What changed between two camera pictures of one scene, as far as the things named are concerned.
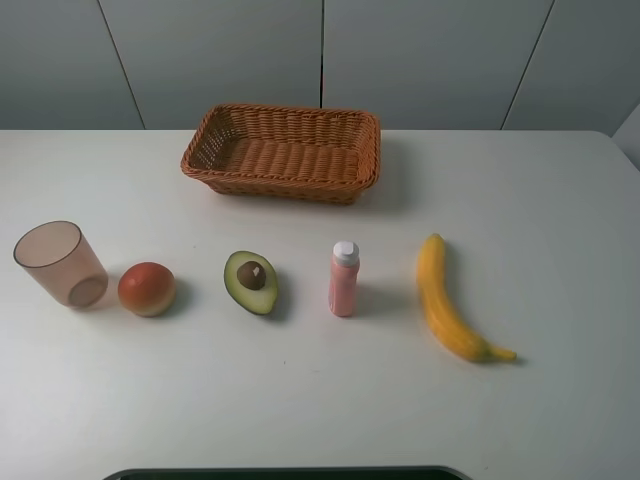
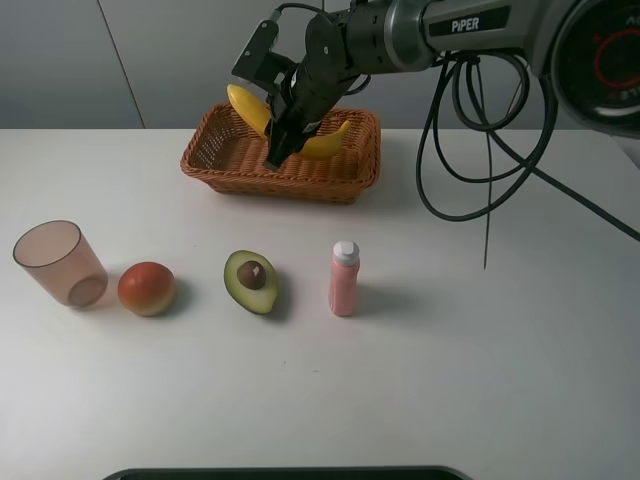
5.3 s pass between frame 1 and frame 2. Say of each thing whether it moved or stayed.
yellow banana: moved
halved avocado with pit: stayed
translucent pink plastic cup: stayed
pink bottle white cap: stayed
